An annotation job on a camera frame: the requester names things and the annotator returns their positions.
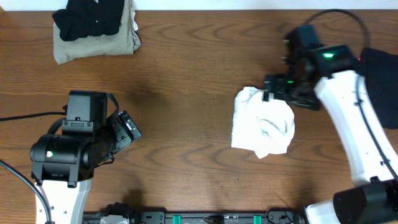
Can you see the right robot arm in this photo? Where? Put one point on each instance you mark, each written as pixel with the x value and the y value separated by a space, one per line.
pixel 328 76

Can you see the black garment right edge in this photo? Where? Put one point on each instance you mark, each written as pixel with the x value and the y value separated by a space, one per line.
pixel 380 70

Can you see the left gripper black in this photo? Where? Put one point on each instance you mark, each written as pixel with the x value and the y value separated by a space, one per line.
pixel 121 131

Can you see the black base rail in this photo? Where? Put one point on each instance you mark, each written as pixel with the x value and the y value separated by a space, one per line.
pixel 123 213

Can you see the white t-shirt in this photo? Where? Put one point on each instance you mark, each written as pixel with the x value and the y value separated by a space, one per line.
pixel 261 126

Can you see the folded khaki garment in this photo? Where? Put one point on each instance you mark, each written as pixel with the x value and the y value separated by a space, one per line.
pixel 125 42

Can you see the folded black garment on stack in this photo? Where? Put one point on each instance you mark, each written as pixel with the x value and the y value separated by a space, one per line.
pixel 83 18

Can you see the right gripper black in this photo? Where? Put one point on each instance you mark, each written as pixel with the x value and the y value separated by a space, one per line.
pixel 311 102

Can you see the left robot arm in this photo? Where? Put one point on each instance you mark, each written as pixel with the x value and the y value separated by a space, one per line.
pixel 64 159

